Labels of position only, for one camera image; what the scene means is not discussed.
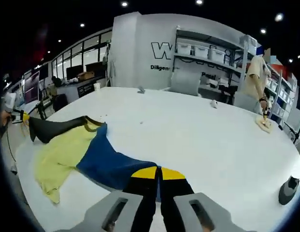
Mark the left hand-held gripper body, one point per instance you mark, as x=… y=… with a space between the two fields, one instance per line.
x=10 y=101

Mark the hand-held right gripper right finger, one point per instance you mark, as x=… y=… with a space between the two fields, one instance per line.
x=174 y=193

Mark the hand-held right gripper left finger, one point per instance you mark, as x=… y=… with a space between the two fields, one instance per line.
x=138 y=193

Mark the yellow blue black garment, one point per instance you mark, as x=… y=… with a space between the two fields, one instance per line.
x=92 y=154

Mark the large computer monitor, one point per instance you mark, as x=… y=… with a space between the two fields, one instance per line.
x=31 y=85

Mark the dark office desk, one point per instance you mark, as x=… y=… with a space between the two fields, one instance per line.
x=84 y=89

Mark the small black monitor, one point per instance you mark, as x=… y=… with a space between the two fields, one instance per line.
x=74 y=72

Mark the cardboard box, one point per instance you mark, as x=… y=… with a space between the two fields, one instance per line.
x=85 y=76

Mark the white paper cup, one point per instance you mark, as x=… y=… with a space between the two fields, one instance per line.
x=97 y=87

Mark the small white table object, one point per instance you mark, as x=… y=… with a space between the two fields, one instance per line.
x=214 y=103

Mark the small grey table object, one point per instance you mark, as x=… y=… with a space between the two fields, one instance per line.
x=141 y=90

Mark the grey office chair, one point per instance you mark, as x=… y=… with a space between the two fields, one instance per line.
x=185 y=82
x=246 y=102

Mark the cream cloth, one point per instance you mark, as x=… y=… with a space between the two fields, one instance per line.
x=264 y=124

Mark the grey black stand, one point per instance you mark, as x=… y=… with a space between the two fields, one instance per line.
x=288 y=193

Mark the grey metal shelf unit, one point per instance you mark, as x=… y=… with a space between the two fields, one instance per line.
x=210 y=65

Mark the black tripod stand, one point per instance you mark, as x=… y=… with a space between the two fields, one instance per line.
x=296 y=130

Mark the white storage bin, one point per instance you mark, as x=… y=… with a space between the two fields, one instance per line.
x=201 y=52
x=216 y=55
x=184 y=48

